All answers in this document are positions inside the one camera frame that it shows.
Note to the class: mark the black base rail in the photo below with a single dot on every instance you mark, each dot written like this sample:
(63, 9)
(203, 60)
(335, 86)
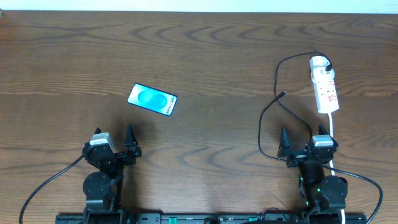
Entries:
(156, 218)

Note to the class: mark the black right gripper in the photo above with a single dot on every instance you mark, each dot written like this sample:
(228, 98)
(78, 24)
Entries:
(303, 155)

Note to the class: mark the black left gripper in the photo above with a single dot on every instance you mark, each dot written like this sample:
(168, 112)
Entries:
(117, 156)

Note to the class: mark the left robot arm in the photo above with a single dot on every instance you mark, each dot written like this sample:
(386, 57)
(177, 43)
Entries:
(103, 189)

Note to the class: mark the blue Galaxy smartphone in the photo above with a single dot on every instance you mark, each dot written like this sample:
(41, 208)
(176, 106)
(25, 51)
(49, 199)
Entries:
(152, 99)

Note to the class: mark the white USB charger adapter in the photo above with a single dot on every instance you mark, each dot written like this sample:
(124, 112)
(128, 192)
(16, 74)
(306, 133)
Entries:
(321, 69)

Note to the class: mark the white power strip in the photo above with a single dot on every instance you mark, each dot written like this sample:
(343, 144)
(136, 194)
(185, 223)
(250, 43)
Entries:
(326, 96)

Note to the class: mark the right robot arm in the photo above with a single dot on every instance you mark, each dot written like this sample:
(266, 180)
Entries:
(325, 194)

